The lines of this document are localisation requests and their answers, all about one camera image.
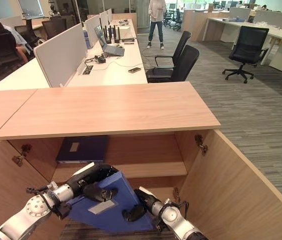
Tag wooden cabinet right door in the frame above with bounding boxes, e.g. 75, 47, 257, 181
180, 128, 282, 240

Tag black swivel chair with castors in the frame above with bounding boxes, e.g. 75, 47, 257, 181
222, 25, 270, 85

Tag white desk behind partition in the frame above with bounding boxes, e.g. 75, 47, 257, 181
0, 57, 51, 92

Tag wooden cabinet door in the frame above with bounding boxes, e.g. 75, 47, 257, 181
180, 128, 282, 240
0, 140, 68, 240

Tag wooden cabinet shelf board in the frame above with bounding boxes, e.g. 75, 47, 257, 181
51, 161, 189, 185

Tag black router with antennas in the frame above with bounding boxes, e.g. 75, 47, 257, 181
99, 17, 122, 45

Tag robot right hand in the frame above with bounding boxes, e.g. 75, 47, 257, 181
122, 186, 158, 223

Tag open laptop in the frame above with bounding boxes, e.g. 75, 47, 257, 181
94, 24, 126, 57

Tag wooden cabinet left door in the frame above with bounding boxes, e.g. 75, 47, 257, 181
0, 140, 68, 240

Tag metal cabinet hinge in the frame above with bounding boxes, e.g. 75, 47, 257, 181
194, 134, 209, 154
172, 187, 189, 204
11, 143, 32, 167

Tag black tangled cables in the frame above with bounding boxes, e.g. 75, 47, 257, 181
84, 54, 107, 65

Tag blue folder with white label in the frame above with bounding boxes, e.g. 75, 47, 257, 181
67, 170, 155, 232

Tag white desk partition panel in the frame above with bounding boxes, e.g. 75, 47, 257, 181
33, 22, 88, 89
85, 14, 101, 49

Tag desk cable outlet box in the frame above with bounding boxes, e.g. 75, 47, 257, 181
81, 65, 94, 76

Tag standing person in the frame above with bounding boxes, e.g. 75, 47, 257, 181
146, 0, 167, 50

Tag black mesh office chair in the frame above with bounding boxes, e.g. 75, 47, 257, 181
146, 44, 200, 84
154, 30, 192, 69

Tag neighbouring wooden cabinet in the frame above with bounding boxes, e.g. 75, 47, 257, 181
0, 88, 38, 152

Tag grey desk partition panel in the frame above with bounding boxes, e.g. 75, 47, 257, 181
252, 9, 282, 29
229, 6, 252, 22

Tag white box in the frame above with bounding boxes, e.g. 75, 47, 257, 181
117, 24, 132, 40

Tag low wooden cabinet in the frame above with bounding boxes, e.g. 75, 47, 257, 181
181, 9, 209, 43

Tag wooden office cabinet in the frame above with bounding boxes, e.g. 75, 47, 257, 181
0, 81, 222, 240

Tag long white office desk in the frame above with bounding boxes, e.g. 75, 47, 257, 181
65, 18, 149, 88

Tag white office desk row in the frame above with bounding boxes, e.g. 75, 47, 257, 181
202, 16, 282, 72

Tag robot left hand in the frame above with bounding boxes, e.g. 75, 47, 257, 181
65, 162, 119, 203

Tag dark blue binder folder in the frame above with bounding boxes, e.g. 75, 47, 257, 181
55, 135, 109, 165

